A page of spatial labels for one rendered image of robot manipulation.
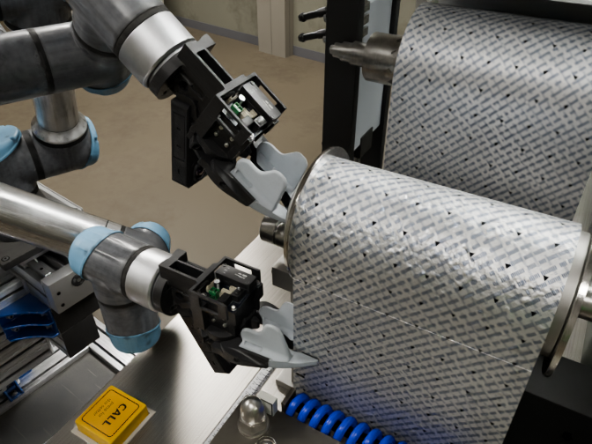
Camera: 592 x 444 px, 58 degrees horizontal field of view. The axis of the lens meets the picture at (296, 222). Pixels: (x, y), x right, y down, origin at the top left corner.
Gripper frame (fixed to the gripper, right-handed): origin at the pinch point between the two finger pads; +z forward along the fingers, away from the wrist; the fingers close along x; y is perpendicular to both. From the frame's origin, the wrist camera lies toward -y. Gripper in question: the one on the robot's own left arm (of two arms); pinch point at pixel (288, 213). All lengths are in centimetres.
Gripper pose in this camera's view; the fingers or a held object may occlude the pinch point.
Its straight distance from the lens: 60.4
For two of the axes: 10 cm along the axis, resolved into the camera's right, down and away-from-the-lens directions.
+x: 4.9, -5.2, 7.0
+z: 6.7, 7.4, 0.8
